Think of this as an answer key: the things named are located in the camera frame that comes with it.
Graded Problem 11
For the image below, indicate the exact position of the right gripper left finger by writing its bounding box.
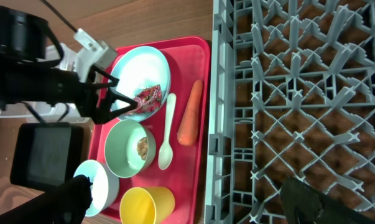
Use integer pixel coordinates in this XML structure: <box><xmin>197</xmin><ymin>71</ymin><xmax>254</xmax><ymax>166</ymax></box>
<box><xmin>0</xmin><ymin>175</ymin><xmax>93</xmax><ymax>224</ymax></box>

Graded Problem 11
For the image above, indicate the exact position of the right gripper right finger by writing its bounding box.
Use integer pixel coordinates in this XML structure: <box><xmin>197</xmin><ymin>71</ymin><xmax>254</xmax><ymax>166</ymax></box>
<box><xmin>280</xmin><ymin>177</ymin><xmax>375</xmax><ymax>224</ymax></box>

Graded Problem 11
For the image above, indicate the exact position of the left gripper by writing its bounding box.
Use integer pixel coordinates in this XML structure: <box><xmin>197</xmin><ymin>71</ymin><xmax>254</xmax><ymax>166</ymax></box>
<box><xmin>34</xmin><ymin>64</ymin><xmax>138</xmax><ymax>125</ymax></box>

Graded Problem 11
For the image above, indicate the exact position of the red snack wrapper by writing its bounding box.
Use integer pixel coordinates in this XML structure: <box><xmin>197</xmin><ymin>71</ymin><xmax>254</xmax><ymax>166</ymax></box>
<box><xmin>127</xmin><ymin>85</ymin><xmax>162</xmax><ymax>114</ymax></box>

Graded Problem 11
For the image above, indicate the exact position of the light blue bowl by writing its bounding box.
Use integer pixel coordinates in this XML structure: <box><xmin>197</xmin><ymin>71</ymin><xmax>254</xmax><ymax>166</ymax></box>
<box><xmin>74</xmin><ymin>160</ymin><xmax>119</xmax><ymax>217</ymax></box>

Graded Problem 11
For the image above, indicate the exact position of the green bowl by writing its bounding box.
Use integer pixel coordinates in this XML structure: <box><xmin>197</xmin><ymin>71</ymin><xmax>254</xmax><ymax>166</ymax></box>
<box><xmin>104</xmin><ymin>120</ymin><xmax>157</xmax><ymax>179</ymax></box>

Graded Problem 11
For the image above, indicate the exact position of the brown food scrap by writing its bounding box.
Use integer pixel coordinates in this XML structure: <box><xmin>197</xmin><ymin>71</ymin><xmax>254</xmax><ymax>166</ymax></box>
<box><xmin>137</xmin><ymin>137</ymin><xmax>149</xmax><ymax>161</ymax></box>

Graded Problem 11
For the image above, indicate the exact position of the yellow plastic cup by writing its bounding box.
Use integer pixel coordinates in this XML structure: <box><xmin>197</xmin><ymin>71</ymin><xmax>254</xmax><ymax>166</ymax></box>
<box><xmin>119</xmin><ymin>187</ymin><xmax>175</xmax><ymax>224</ymax></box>

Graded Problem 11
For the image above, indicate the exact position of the orange carrot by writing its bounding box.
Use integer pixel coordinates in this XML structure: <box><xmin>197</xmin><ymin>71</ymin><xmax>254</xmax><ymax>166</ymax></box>
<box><xmin>177</xmin><ymin>80</ymin><xmax>203</xmax><ymax>146</ymax></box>

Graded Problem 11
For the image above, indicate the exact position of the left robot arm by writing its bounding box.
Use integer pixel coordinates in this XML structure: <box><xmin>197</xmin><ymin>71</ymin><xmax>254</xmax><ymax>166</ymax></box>
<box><xmin>0</xmin><ymin>6</ymin><xmax>138</xmax><ymax>124</ymax></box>

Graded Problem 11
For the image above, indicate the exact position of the grey dishwasher rack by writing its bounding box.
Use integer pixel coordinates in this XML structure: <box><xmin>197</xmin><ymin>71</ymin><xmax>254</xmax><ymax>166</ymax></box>
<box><xmin>203</xmin><ymin>0</ymin><xmax>375</xmax><ymax>223</ymax></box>

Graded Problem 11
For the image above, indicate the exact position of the light blue plate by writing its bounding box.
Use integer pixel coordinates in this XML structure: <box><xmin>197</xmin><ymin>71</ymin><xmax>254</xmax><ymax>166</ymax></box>
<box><xmin>111</xmin><ymin>46</ymin><xmax>171</xmax><ymax>122</ymax></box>

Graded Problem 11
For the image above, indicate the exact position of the black tray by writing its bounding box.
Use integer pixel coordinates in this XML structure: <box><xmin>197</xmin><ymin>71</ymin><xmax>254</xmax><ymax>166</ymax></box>
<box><xmin>10</xmin><ymin>123</ymin><xmax>84</xmax><ymax>192</ymax></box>

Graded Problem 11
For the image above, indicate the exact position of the clear plastic bin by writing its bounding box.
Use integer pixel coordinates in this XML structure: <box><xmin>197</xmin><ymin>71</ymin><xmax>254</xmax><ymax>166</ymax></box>
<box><xmin>0</xmin><ymin>43</ymin><xmax>89</xmax><ymax>124</ymax></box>

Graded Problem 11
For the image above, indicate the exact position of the red serving tray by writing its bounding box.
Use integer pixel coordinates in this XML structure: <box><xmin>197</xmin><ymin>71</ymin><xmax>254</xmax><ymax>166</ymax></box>
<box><xmin>102</xmin><ymin>36</ymin><xmax>211</xmax><ymax>223</ymax></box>

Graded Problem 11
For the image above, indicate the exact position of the white plastic spoon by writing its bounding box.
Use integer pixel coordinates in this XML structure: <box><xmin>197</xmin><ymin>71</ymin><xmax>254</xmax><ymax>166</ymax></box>
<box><xmin>158</xmin><ymin>93</ymin><xmax>177</xmax><ymax>170</ymax></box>

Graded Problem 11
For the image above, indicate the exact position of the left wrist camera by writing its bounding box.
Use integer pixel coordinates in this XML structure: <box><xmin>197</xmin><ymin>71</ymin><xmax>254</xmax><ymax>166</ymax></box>
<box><xmin>73</xmin><ymin>29</ymin><xmax>118</xmax><ymax>83</ymax></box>

